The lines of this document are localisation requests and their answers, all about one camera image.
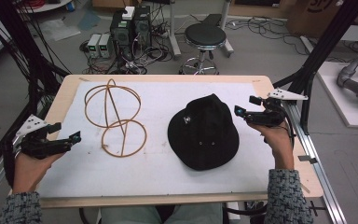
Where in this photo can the person's left hand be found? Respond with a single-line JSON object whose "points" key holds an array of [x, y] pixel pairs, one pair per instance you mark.
{"points": [[29, 172]]}

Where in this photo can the white floor board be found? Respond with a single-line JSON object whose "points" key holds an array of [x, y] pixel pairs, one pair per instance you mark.
{"points": [[338, 105]]}

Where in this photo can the white box on tower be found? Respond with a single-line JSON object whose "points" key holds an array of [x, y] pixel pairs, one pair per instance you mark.
{"points": [[128, 13]]}

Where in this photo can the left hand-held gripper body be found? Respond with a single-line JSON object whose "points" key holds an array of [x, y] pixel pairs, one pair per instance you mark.
{"points": [[38, 146]]}

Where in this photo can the light wooden table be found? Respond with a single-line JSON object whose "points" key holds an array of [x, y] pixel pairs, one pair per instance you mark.
{"points": [[295, 183]]}

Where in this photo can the black felt hat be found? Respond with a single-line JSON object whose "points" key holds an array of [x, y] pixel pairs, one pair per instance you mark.
{"points": [[203, 133]]}

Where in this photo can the white stand leg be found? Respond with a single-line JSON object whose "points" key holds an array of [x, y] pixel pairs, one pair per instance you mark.
{"points": [[174, 31], [227, 31]]}

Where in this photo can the cardboard box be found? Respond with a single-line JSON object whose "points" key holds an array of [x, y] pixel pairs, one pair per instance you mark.
{"points": [[317, 15]]}

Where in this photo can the white round table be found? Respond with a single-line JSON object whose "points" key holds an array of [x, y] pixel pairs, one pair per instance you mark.
{"points": [[48, 6]]}

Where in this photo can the black round stool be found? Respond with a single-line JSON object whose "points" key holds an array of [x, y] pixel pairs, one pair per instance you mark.
{"points": [[205, 34]]}

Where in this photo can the small metal bracket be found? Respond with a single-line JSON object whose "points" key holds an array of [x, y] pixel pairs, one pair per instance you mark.
{"points": [[307, 159]]}

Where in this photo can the aluminium rail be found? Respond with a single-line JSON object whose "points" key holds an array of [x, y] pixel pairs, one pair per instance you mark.
{"points": [[317, 161]]}

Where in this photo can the grey bench power supply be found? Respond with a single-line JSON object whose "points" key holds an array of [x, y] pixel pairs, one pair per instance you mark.
{"points": [[93, 45], [105, 45]]}

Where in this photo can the white table mat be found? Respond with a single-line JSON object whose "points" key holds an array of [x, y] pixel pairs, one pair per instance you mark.
{"points": [[155, 174]]}

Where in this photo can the white paper sheets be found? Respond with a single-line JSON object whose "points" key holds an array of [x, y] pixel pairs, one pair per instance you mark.
{"points": [[60, 29]]}

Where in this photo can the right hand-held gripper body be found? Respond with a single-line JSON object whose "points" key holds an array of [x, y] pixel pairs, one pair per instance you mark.
{"points": [[270, 117]]}

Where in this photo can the black computer tower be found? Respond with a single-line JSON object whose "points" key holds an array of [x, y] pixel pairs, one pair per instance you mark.
{"points": [[121, 34], [142, 26]]}

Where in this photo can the person's right hand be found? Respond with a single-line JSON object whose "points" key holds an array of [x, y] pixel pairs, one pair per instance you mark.
{"points": [[279, 140]]}

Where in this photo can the black metal frame strut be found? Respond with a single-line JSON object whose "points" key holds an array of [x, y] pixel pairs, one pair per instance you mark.
{"points": [[326, 46]]}

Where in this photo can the person's legs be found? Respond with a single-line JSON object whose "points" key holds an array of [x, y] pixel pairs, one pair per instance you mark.
{"points": [[130, 215]]}

